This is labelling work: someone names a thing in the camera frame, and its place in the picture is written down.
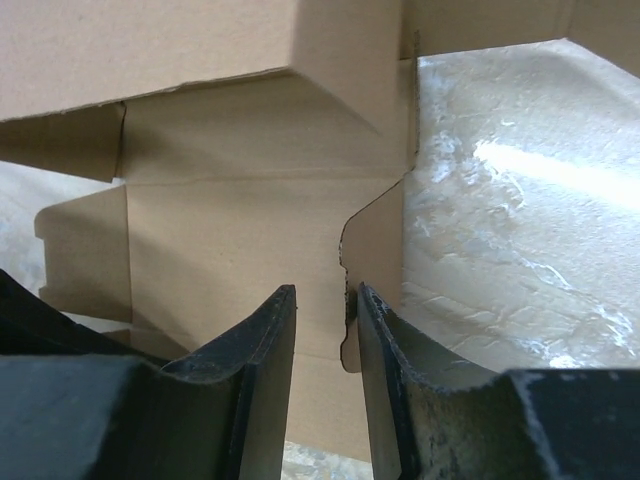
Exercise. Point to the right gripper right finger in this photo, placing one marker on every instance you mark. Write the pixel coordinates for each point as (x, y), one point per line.
(434, 415)

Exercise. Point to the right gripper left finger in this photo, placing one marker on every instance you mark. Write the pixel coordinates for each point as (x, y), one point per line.
(76, 404)

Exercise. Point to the brown cardboard box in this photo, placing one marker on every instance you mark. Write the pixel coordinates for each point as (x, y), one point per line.
(259, 143)

